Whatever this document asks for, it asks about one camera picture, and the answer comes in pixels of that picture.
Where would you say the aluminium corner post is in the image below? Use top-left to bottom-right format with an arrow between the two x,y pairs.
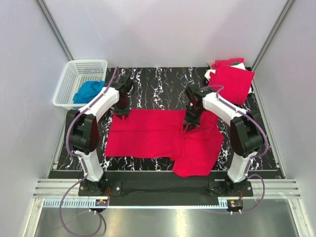
35,0 -> 74,61
251,0 -> 297,70

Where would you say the right small controller board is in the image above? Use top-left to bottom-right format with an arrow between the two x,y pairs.
228,199 -> 243,208

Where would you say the small controller board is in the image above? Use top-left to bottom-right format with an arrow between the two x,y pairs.
95,199 -> 109,206
228,199 -> 243,208

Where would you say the folded red t-shirt on stack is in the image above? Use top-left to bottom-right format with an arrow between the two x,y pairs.
206,63 -> 255,105

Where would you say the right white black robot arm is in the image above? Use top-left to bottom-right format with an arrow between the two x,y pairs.
183,85 -> 268,196

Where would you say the left aluminium corner post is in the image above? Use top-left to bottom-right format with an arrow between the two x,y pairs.
35,0 -> 74,61

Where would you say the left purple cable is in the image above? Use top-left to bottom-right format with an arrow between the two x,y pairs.
59,66 -> 120,235

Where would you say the white plastic basket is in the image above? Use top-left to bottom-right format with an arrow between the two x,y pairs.
52,59 -> 108,110

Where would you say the aluminium front rail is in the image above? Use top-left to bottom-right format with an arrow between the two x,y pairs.
33,179 -> 300,209

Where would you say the stack of folded shirts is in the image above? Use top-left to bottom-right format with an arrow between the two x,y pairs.
204,58 -> 252,94

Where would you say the left small controller board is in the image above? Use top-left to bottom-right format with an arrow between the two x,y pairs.
95,199 -> 109,206

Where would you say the red t-shirt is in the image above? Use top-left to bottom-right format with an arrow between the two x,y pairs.
206,63 -> 255,105
105,109 -> 224,177

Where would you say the black marble pattern mat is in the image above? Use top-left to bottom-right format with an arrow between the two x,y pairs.
52,67 -> 279,171

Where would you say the right aluminium corner post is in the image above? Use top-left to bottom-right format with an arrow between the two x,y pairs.
251,0 -> 297,70

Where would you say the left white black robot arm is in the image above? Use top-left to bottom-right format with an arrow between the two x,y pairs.
65,76 -> 135,196

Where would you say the purple cable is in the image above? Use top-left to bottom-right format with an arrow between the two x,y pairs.
202,85 -> 269,215
59,66 -> 120,235

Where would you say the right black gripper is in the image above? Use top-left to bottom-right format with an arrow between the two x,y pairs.
183,105 -> 204,132

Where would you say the blue crumpled t-shirt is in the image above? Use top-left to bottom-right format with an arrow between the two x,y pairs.
73,81 -> 105,104

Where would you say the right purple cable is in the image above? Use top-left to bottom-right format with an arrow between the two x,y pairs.
202,85 -> 269,215

